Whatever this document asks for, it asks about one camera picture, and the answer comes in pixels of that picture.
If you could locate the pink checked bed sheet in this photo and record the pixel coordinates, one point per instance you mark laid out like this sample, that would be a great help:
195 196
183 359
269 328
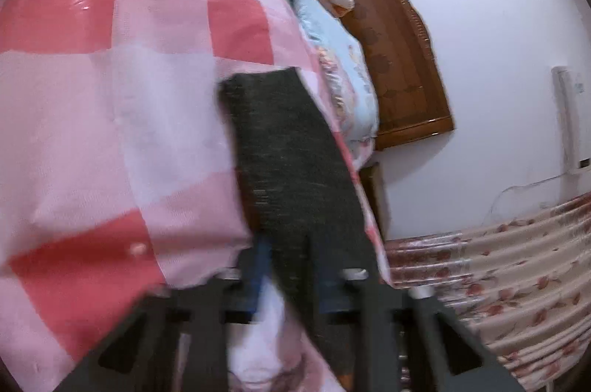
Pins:
115 106

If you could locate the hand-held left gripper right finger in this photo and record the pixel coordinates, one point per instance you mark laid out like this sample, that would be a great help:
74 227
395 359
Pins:
330 291

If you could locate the large carved wooden headboard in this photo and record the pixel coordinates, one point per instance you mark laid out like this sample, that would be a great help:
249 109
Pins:
397 50

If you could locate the dark grey knit garment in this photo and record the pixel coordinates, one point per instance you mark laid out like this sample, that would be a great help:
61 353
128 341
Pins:
286 161

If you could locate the floral curtain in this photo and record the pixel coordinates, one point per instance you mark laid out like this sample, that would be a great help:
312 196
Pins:
517 272

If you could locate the white air conditioner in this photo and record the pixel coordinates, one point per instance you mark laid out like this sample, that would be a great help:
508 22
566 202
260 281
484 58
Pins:
567 115

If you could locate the light blue floral pillow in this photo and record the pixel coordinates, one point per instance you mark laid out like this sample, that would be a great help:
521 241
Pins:
341 64

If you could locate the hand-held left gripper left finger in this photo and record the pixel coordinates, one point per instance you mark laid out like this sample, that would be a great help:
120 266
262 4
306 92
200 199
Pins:
257 281

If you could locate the wooden nightstand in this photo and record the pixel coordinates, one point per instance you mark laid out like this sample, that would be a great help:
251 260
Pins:
375 198

